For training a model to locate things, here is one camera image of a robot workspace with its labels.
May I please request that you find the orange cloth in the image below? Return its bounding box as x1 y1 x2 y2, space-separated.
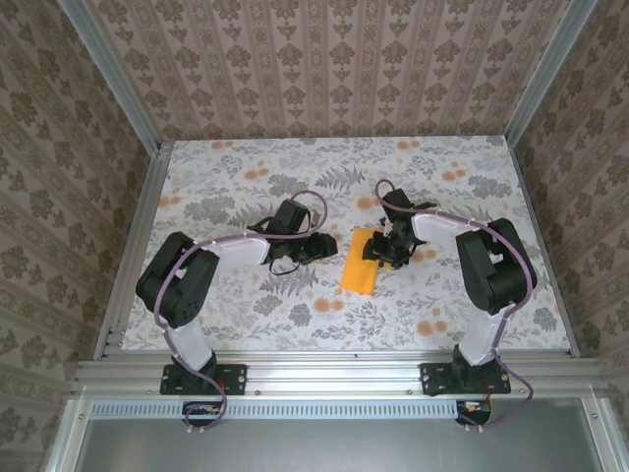
338 226 382 297

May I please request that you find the grey sheet metal panel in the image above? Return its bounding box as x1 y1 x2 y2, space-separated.
73 417 605 472

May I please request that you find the floral patterned table cover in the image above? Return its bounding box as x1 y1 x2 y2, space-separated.
120 137 574 353

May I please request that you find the small black connector board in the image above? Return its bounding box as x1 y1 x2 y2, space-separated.
454 397 493 427
182 400 222 427

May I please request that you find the aluminium cross rail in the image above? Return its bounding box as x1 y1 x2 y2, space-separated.
73 357 608 397

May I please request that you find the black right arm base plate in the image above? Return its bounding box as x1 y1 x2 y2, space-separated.
420 362 512 397

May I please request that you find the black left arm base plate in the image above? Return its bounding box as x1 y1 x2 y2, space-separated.
159 362 249 397

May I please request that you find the aluminium side rail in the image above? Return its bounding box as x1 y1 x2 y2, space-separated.
92 142 173 360
508 137 584 358

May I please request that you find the slotted grey cable duct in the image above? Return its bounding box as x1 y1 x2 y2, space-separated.
90 398 603 420

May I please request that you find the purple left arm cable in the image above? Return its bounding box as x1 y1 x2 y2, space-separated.
153 190 329 437

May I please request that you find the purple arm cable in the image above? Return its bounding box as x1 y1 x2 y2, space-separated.
153 190 329 437
374 178 537 434

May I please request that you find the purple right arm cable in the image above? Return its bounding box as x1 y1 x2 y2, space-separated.
374 178 537 434

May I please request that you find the aluminium corner post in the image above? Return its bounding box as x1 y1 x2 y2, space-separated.
57 0 166 153
503 0 599 144

